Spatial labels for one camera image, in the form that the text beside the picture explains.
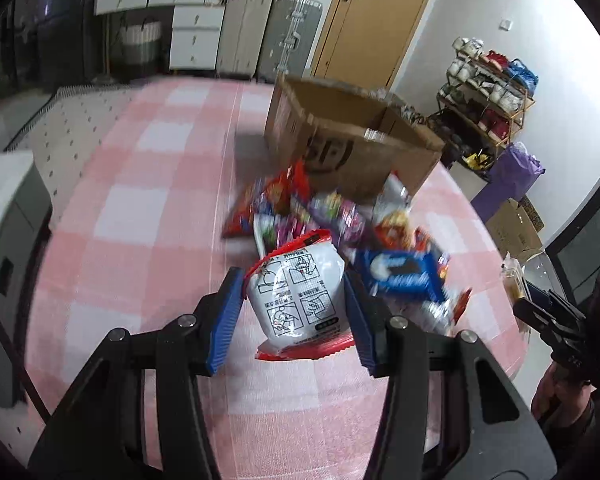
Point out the dotted floor rug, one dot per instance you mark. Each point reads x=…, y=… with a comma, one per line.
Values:
x=65, y=132

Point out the blue Oreo packet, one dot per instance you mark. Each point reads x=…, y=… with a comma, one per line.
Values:
x=408, y=276

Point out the white noodle snack bag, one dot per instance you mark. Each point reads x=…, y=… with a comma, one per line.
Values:
x=391, y=215

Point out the black refrigerator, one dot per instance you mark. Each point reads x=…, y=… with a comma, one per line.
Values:
x=48, y=44

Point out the pink plaid tablecloth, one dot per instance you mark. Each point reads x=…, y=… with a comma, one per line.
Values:
x=140, y=243

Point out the silver suitcase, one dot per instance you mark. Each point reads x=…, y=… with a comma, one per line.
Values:
x=288, y=37

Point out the wooden door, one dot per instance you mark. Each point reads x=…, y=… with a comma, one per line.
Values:
x=363, y=42

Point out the cream sandwich cracker packet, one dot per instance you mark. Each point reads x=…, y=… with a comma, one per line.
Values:
x=442, y=317

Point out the beige suitcase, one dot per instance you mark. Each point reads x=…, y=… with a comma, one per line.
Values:
x=241, y=38

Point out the red triangular snack bag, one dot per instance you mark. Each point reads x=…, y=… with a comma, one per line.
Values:
x=272, y=196

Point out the SF cardboard box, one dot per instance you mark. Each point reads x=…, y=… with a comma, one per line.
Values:
x=349, y=140

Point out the white side table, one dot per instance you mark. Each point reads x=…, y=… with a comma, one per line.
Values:
x=25, y=208

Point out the woven laundry basket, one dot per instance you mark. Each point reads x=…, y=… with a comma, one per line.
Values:
x=141, y=44

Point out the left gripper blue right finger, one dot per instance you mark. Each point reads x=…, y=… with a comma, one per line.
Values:
x=367, y=320

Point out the white drawer desk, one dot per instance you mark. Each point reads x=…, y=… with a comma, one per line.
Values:
x=195, y=28

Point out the purple candy bag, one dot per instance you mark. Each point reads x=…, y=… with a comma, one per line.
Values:
x=340, y=216
x=272, y=232

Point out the wooden shoe rack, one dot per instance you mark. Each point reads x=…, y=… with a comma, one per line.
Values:
x=489, y=94

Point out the person right hand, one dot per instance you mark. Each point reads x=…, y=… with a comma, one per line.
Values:
x=558, y=401

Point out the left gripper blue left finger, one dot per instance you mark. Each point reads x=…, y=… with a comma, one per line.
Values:
x=225, y=312

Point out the flat cardboard box by wall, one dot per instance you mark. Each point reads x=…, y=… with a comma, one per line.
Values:
x=513, y=232

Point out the orange chocolate pie packet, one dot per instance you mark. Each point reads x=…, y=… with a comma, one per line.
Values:
x=423, y=242

